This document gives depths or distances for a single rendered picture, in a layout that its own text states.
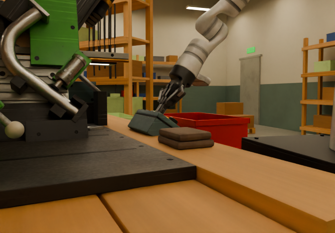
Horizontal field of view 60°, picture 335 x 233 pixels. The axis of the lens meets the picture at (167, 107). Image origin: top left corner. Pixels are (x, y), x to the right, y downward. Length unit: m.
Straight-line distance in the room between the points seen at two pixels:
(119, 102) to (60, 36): 2.73
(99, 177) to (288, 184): 0.22
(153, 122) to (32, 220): 0.43
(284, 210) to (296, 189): 0.05
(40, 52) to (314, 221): 0.67
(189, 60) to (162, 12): 9.72
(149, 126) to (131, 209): 0.39
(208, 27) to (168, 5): 9.79
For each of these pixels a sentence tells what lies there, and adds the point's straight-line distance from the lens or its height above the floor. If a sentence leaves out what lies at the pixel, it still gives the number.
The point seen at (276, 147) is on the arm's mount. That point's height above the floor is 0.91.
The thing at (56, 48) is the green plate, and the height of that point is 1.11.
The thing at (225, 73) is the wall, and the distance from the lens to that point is 11.18.
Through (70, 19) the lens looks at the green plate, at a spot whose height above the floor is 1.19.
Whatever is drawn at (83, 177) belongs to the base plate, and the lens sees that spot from 0.38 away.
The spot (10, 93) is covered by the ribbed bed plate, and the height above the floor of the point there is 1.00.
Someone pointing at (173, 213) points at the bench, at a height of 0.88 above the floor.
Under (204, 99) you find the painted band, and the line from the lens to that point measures 10.77.
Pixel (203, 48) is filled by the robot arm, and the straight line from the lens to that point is 0.88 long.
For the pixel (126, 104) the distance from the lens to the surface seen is 3.37.
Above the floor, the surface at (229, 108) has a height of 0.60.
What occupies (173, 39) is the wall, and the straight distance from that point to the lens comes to 10.48.
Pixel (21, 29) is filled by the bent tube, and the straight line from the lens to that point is 0.77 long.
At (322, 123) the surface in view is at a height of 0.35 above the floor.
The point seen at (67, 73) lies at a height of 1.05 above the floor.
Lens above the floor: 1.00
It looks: 3 degrees down
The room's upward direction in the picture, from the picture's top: straight up
